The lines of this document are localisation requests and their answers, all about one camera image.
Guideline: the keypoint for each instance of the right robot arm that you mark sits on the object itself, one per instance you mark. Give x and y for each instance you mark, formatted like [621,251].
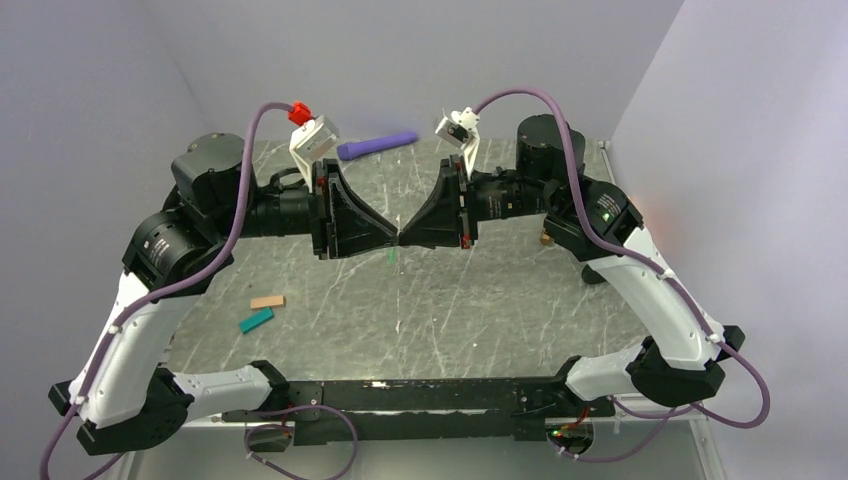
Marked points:
[679,362]

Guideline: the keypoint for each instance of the tan wooden block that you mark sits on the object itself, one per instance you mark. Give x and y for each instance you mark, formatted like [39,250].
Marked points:
[271,302]

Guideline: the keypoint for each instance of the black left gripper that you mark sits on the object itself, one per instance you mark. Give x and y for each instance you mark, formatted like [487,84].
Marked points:
[349,227]

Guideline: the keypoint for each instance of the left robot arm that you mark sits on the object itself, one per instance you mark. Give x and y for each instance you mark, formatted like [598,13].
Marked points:
[126,398]

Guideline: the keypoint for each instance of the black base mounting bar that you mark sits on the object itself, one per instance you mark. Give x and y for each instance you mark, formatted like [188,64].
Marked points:
[521,408]

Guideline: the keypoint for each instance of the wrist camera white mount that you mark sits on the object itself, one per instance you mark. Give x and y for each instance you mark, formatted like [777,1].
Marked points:
[460,128]
[311,140]

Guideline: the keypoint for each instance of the teal wooden block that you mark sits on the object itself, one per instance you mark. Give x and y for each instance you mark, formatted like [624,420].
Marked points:
[257,319]

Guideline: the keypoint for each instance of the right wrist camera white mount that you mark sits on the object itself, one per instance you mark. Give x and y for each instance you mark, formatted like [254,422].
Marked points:
[460,128]

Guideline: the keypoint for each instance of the purple flashlight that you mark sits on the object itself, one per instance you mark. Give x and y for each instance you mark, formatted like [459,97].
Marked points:
[350,151]

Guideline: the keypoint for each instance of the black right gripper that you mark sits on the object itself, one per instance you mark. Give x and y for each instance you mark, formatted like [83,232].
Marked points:
[443,217]

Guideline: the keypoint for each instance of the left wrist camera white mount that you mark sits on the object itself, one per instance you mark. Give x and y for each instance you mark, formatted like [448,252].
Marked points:
[311,140]

